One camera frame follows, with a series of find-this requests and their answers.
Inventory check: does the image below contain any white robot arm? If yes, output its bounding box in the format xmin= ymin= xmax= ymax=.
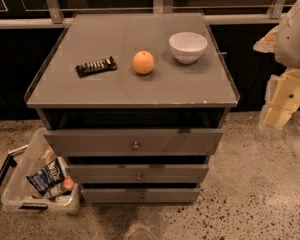
xmin=253 ymin=0 xmax=300 ymax=131

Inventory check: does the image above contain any grey drawer cabinet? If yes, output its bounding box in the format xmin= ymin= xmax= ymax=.
xmin=25 ymin=13 xmax=239 ymax=192

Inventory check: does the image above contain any black snack bar packet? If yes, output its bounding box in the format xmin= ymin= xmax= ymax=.
xmin=75 ymin=56 xmax=117 ymax=78

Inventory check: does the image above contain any grey bottom drawer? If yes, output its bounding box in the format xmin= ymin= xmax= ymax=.
xmin=81 ymin=188 xmax=199 ymax=204

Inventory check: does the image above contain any red apple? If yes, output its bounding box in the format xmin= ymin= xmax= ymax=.
xmin=62 ymin=177 xmax=74 ymax=191

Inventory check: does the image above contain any grey drawer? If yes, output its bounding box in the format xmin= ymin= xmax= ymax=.
xmin=67 ymin=164 xmax=208 ymax=183
xmin=81 ymin=188 xmax=199 ymax=204
xmin=44 ymin=129 xmax=223 ymax=157

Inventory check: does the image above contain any blue chip bag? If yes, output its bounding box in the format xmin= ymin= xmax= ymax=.
xmin=26 ymin=158 xmax=65 ymax=196

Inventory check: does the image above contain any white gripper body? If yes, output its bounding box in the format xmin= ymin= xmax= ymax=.
xmin=258 ymin=68 xmax=300 ymax=131

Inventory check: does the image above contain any metal railing frame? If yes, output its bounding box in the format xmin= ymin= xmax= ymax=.
xmin=0 ymin=0 xmax=297 ymax=29

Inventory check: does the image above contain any grey top drawer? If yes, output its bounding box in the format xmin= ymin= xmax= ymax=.
xmin=44 ymin=129 xmax=223 ymax=157

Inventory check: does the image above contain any clear plastic bin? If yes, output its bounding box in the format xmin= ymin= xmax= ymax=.
xmin=1 ymin=128 xmax=80 ymax=214

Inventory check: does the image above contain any grey middle drawer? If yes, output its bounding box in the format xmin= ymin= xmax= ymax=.
xmin=67 ymin=164 xmax=208 ymax=183

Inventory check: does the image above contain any white ceramic bowl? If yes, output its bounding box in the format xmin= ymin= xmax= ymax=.
xmin=169 ymin=32 xmax=208 ymax=64

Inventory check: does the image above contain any black flat board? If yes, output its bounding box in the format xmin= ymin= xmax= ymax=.
xmin=0 ymin=154 xmax=17 ymax=187

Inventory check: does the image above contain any orange fruit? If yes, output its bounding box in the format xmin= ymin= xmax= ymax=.
xmin=133 ymin=51 xmax=154 ymax=75

